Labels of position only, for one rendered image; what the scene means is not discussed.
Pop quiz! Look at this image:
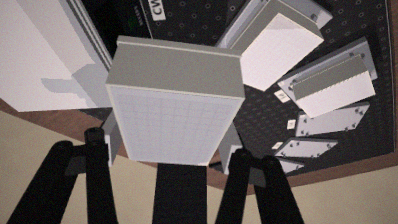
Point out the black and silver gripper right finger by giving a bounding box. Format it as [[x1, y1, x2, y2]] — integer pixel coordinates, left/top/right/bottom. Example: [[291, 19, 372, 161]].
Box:
[[215, 121, 305, 224]]

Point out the white label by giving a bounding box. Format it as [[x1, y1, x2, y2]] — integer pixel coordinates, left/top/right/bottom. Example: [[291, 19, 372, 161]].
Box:
[[272, 142, 283, 149], [274, 89, 290, 102], [148, 0, 166, 21], [287, 119, 295, 129]]

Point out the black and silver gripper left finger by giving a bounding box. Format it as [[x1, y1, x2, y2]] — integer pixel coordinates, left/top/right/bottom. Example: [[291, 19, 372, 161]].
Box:
[[6, 110, 123, 224]]

